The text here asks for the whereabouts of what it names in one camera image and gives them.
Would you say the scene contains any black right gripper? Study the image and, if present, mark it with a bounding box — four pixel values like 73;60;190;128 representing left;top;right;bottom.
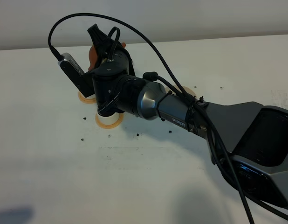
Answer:
88;24;135;117

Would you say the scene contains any brown clay teapot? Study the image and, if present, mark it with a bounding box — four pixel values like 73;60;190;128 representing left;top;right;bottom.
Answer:
89;39;130;71

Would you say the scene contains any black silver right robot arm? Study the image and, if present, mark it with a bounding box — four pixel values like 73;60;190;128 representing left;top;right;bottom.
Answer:
88;25;288;210

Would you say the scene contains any beige round teapot coaster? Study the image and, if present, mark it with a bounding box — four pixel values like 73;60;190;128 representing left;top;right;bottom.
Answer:
164;85;197;98

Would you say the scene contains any far orange saucer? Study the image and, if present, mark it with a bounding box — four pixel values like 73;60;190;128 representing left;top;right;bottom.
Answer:
78;91;96;104

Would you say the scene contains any orange saucer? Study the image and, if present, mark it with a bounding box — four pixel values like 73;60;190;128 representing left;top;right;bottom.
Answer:
78;91;96;104
95;113;123;129

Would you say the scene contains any near orange saucer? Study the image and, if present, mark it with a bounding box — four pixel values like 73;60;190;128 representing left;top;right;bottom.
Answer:
95;113;123;129

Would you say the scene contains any near white teacup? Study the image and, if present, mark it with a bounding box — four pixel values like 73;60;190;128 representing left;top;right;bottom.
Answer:
96;113;119;126

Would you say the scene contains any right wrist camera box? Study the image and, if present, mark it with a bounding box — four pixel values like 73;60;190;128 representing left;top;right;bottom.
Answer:
58;53;95;98

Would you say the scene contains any black camera cable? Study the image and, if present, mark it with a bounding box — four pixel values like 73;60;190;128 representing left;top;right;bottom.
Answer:
48;13;255;224

